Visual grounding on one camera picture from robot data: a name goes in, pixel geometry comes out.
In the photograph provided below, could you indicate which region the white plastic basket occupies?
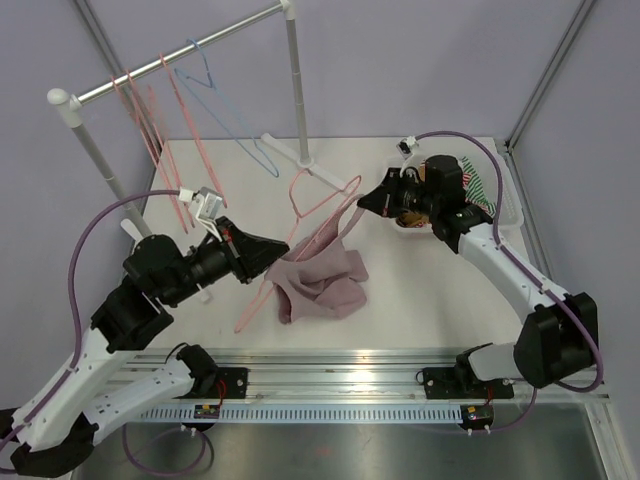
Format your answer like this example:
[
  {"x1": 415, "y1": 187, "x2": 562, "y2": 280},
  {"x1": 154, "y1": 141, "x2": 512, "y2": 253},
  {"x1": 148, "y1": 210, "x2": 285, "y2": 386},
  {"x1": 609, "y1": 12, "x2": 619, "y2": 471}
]
[{"x1": 391, "y1": 151, "x2": 524, "y2": 237}]

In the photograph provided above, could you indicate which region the white slotted cable duct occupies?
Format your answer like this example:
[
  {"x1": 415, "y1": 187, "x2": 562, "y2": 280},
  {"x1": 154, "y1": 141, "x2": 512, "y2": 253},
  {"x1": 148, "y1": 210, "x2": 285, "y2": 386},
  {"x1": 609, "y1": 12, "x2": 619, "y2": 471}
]
[{"x1": 136, "y1": 403, "x2": 462, "y2": 424}]

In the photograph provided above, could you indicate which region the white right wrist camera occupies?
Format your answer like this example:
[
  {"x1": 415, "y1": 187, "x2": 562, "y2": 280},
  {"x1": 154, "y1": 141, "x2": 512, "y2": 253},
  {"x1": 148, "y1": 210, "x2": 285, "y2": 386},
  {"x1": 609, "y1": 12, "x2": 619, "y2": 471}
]
[{"x1": 396, "y1": 136, "x2": 424, "y2": 172}]

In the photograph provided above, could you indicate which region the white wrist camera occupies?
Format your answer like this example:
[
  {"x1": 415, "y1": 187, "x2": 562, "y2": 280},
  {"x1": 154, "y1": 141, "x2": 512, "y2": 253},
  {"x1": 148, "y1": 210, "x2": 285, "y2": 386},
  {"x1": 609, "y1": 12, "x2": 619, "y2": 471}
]
[
  {"x1": 396, "y1": 136, "x2": 424, "y2": 172},
  {"x1": 178, "y1": 187, "x2": 223, "y2": 239}
]

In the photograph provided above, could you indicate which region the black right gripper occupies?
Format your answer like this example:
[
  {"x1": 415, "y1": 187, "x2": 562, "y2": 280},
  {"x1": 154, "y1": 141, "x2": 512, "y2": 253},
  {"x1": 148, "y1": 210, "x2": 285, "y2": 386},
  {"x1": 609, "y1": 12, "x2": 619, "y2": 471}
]
[{"x1": 360, "y1": 167, "x2": 440, "y2": 218}]

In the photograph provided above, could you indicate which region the green white striped tank top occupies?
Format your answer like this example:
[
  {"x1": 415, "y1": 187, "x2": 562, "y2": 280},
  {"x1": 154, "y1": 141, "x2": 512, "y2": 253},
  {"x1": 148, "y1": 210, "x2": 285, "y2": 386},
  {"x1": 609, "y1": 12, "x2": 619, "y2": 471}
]
[{"x1": 465, "y1": 182, "x2": 496, "y2": 217}]

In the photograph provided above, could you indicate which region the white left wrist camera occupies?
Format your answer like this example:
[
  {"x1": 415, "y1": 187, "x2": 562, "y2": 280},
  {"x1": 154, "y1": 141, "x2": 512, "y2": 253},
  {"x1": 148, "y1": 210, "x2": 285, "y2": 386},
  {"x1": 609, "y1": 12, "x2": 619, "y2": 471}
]
[{"x1": 178, "y1": 187, "x2": 223, "y2": 239}]

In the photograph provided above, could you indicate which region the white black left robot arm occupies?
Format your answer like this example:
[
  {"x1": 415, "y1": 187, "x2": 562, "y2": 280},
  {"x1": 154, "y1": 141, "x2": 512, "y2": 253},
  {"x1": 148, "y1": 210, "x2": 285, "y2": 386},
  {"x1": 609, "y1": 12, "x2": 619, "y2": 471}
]
[{"x1": 1, "y1": 217, "x2": 289, "y2": 478}]

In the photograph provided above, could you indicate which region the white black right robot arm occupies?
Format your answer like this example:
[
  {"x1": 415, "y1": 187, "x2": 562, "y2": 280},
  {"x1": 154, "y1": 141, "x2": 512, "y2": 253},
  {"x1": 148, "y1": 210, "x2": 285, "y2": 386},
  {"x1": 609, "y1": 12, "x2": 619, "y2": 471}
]
[{"x1": 357, "y1": 155, "x2": 604, "y2": 396}]

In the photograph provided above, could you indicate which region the mauve tank top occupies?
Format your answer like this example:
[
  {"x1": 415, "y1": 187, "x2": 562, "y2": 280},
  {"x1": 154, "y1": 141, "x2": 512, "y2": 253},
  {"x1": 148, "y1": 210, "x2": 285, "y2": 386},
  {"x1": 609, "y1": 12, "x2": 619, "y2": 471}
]
[{"x1": 265, "y1": 206, "x2": 369, "y2": 324}]

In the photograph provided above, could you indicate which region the red white striped tank top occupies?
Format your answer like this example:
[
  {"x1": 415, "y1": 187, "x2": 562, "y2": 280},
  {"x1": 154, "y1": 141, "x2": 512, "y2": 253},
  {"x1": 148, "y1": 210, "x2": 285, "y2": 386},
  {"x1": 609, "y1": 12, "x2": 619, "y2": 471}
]
[{"x1": 459, "y1": 157, "x2": 483, "y2": 196}]

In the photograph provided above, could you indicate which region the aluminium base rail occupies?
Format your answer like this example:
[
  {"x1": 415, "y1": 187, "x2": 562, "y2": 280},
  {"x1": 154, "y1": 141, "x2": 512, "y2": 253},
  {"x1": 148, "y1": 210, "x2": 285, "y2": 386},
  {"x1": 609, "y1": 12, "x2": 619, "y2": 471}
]
[{"x1": 100, "y1": 347, "x2": 611, "y2": 404}]

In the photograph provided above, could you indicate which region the blue wire hanger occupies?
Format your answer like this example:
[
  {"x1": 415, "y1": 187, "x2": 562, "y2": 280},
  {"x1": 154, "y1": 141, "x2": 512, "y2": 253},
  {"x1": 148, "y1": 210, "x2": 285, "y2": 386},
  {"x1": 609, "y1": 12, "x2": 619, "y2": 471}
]
[{"x1": 173, "y1": 38, "x2": 280, "y2": 179}]

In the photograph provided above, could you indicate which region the metal clothes rack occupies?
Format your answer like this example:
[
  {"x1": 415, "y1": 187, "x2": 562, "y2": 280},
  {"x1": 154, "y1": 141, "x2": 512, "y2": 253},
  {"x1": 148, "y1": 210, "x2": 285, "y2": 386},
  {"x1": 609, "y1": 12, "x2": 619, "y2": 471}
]
[{"x1": 47, "y1": 1, "x2": 360, "y2": 235}]

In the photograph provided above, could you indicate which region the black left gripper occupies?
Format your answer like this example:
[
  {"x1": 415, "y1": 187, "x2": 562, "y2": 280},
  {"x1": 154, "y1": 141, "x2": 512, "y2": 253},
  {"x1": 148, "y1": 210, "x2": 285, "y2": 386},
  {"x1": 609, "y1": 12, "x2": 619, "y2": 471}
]
[{"x1": 163, "y1": 215, "x2": 291, "y2": 307}]

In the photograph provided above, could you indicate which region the brown tank top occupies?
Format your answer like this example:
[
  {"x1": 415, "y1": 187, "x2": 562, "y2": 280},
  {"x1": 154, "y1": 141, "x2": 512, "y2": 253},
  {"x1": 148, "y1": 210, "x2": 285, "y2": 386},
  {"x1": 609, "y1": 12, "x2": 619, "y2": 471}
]
[{"x1": 395, "y1": 212, "x2": 430, "y2": 229}]

